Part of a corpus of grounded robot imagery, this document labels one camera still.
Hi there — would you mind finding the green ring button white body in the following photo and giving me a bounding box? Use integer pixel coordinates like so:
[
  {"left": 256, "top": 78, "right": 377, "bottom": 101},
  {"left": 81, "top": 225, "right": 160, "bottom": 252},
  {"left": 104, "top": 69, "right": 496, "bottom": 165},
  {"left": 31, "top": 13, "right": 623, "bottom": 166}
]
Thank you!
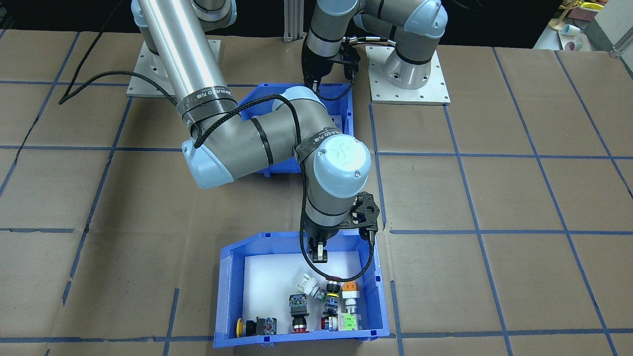
[{"left": 296, "top": 273, "right": 327, "bottom": 302}]

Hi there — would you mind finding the orange block white push button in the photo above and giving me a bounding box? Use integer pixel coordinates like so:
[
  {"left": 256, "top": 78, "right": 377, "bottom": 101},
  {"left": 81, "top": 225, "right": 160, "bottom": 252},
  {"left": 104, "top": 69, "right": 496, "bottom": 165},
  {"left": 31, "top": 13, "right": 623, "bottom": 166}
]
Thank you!
[{"left": 340, "top": 281, "right": 362, "bottom": 313}]

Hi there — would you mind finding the white square base plate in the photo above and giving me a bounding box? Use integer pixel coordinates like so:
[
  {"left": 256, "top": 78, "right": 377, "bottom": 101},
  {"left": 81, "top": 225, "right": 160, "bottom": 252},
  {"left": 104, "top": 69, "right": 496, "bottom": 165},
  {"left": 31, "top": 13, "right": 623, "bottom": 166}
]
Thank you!
[
  {"left": 365, "top": 45, "right": 452, "bottom": 105},
  {"left": 126, "top": 39, "right": 222, "bottom": 98}
]

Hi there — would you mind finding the black printed cable strap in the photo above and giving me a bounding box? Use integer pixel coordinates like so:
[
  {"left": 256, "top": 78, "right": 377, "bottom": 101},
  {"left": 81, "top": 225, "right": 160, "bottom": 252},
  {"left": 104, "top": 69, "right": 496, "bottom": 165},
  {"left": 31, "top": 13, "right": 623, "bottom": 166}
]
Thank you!
[
  {"left": 295, "top": 126, "right": 343, "bottom": 161},
  {"left": 177, "top": 85, "right": 239, "bottom": 128}
]

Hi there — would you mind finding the red mushroom button clear block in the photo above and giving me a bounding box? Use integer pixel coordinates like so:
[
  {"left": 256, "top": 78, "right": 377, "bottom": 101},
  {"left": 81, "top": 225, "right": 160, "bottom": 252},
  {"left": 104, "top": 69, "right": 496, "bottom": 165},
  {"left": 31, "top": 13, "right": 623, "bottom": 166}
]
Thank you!
[{"left": 288, "top": 293, "right": 311, "bottom": 335}]

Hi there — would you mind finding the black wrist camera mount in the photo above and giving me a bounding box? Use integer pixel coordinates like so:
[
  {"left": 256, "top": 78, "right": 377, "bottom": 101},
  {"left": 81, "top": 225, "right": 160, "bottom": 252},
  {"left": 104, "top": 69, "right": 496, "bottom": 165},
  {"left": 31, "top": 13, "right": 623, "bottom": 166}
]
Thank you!
[
  {"left": 350, "top": 192, "right": 381, "bottom": 234},
  {"left": 340, "top": 36, "right": 362, "bottom": 80}
]

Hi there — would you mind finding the black braided cable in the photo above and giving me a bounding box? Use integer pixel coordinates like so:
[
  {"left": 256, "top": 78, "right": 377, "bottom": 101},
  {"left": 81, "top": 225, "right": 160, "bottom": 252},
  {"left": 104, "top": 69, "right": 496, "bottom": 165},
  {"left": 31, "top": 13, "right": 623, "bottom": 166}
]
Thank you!
[{"left": 58, "top": 0, "right": 376, "bottom": 282}]

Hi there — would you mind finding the yellow head black push button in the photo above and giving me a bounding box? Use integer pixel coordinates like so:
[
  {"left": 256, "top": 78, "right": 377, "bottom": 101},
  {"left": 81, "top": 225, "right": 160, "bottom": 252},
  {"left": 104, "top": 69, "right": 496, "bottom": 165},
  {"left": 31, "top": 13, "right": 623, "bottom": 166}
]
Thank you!
[{"left": 235, "top": 316, "right": 278, "bottom": 338}]

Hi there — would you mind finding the blue plastic push-button bin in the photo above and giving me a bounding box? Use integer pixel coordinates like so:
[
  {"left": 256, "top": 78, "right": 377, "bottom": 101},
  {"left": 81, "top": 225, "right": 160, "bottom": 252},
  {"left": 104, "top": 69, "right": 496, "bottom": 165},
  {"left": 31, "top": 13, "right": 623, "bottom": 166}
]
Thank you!
[{"left": 214, "top": 230, "right": 391, "bottom": 349}]

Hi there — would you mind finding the blue plastic battery bin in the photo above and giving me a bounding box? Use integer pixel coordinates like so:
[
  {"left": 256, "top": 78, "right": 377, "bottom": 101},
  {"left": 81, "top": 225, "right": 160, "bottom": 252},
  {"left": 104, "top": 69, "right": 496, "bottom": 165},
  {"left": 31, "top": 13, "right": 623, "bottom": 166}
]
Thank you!
[{"left": 236, "top": 82, "right": 356, "bottom": 178}]

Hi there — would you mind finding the silver aluminium frame post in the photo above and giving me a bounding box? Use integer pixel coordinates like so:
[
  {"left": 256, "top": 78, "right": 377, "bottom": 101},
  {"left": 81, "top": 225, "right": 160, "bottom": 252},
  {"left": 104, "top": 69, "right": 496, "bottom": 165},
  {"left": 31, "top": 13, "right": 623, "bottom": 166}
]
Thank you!
[{"left": 283, "top": 0, "right": 310, "bottom": 44}]

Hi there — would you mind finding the red mushroom button yellow collar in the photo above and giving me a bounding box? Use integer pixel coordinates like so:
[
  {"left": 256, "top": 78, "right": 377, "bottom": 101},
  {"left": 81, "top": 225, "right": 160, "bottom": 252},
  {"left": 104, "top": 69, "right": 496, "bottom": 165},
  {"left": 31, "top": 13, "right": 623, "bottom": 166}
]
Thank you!
[{"left": 321, "top": 275, "right": 343, "bottom": 318}]

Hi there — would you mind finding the red button green block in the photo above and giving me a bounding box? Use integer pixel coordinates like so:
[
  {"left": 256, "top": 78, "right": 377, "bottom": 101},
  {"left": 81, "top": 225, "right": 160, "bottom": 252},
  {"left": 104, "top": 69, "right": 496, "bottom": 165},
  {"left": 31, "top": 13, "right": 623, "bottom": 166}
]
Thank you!
[{"left": 319, "top": 311, "right": 361, "bottom": 333}]

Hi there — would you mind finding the wooden stand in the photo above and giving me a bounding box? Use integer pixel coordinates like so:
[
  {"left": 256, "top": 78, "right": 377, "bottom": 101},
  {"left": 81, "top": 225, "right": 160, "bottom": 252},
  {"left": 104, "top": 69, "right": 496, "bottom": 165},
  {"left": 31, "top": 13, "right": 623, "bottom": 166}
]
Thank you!
[{"left": 549, "top": 2, "right": 572, "bottom": 31}]

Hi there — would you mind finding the white side table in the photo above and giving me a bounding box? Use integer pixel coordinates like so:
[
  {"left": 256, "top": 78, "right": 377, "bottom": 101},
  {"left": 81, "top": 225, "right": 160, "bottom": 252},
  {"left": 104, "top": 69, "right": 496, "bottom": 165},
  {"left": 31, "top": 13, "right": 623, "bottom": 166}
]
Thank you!
[{"left": 533, "top": 0, "right": 633, "bottom": 52}]

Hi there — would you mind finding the black smooth cable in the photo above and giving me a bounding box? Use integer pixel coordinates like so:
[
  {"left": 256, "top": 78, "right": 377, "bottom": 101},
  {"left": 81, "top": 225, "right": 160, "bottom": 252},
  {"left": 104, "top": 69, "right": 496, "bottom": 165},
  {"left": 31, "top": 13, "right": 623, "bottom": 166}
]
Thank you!
[{"left": 316, "top": 34, "right": 396, "bottom": 103}]

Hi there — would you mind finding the white foam bin liner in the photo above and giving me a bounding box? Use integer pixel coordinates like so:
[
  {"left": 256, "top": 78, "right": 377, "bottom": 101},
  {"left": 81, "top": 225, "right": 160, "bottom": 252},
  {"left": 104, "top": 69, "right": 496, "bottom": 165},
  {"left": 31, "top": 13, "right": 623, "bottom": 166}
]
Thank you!
[{"left": 241, "top": 251, "right": 372, "bottom": 341}]

